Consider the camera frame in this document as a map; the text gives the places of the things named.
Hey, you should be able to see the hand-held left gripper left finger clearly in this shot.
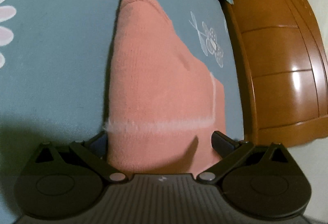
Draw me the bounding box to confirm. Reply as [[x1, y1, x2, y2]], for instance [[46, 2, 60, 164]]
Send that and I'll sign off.
[[22, 132, 129, 185]]

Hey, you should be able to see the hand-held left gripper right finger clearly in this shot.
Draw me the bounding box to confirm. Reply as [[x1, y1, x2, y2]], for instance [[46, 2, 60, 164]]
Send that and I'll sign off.
[[197, 130, 305, 185]]

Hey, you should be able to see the pink knitted sweater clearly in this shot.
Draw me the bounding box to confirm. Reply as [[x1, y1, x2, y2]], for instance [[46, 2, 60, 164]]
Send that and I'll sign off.
[[104, 0, 226, 176]]

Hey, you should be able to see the wooden headboard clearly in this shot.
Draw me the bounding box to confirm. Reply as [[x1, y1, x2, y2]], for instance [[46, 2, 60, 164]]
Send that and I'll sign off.
[[223, 0, 328, 148]]

